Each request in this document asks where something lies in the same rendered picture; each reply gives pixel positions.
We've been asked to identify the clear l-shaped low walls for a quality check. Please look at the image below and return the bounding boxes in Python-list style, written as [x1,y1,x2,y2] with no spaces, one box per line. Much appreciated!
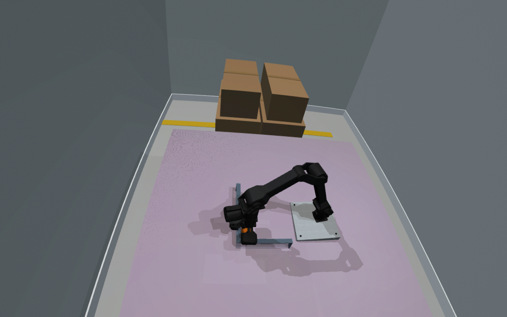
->
[235,240,291,249]

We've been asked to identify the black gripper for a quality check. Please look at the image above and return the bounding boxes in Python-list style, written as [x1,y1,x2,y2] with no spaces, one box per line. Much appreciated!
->
[241,216,258,245]

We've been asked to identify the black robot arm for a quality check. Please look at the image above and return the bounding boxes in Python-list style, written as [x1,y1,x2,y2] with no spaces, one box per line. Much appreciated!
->
[224,162,334,230]

